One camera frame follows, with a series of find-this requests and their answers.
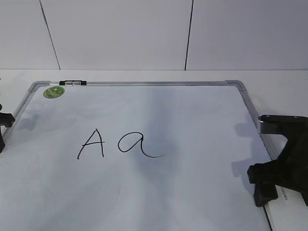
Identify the white rectangular whiteboard eraser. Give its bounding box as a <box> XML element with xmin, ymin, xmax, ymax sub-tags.
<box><xmin>265</xmin><ymin>186</ymin><xmax>308</xmax><ymax>231</ymax></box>

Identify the round green magnet sticker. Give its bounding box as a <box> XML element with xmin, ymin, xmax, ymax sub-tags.
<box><xmin>43</xmin><ymin>86</ymin><xmax>65</xmax><ymax>99</ymax></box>

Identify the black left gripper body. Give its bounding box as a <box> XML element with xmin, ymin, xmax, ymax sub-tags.
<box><xmin>0</xmin><ymin>112</ymin><xmax>15</xmax><ymax>153</ymax></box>

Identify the black and clear marker pen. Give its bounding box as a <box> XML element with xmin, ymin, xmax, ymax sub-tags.
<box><xmin>49</xmin><ymin>80</ymin><xmax>87</xmax><ymax>86</ymax></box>

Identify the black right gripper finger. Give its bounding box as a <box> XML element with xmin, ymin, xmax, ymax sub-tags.
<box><xmin>254</xmin><ymin>182</ymin><xmax>278</xmax><ymax>207</ymax></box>

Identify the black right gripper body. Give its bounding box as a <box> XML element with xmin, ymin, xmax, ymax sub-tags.
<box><xmin>247</xmin><ymin>115</ymin><xmax>308</xmax><ymax>204</ymax></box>

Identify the white whiteboard with aluminium frame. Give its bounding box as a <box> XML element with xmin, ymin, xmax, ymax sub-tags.
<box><xmin>0</xmin><ymin>81</ymin><xmax>272</xmax><ymax>231</ymax></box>

